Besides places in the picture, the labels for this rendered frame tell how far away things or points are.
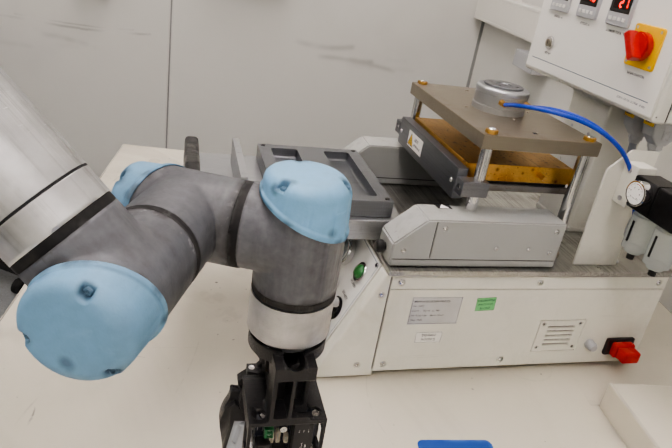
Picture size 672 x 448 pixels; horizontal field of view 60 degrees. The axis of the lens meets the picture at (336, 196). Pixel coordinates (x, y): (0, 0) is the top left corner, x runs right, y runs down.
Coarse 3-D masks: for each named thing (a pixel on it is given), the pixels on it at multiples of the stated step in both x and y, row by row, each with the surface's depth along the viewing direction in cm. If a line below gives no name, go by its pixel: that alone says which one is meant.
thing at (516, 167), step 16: (432, 128) 92; (448, 128) 94; (448, 144) 86; (464, 144) 87; (464, 160) 80; (496, 160) 82; (512, 160) 83; (528, 160) 84; (544, 160) 86; (496, 176) 81; (512, 176) 82; (528, 176) 83; (544, 176) 82; (560, 176) 84; (544, 192) 84; (560, 192) 85
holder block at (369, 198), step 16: (272, 144) 93; (272, 160) 87; (320, 160) 90; (336, 160) 95; (352, 160) 93; (352, 176) 90; (368, 176) 87; (352, 192) 84; (368, 192) 84; (384, 192) 82; (352, 208) 79; (368, 208) 79; (384, 208) 80
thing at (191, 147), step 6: (186, 138) 86; (192, 138) 86; (186, 144) 84; (192, 144) 84; (198, 144) 85; (186, 150) 82; (192, 150) 81; (198, 150) 82; (186, 156) 80; (192, 156) 79; (198, 156) 80; (186, 162) 78; (192, 162) 77; (198, 162) 78; (192, 168) 76; (198, 168) 76
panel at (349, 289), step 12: (360, 240) 85; (360, 252) 83; (372, 252) 81; (348, 264) 85; (372, 264) 79; (348, 276) 83; (360, 276) 80; (372, 276) 78; (348, 288) 82; (360, 288) 79; (348, 300) 80; (336, 312) 81; (336, 324) 80
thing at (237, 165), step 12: (204, 156) 91; (216, 156) 92; (228, 156) 92; (240, 156) 82; (252, 156) 94; (204, 168) 86; (216, 168) 87; (228, 168) 88; (240, 168) 78; (252, 168) 89; (252, 180) 85; (396, 216) 81; (360, 228) 79; (372, 228) 79
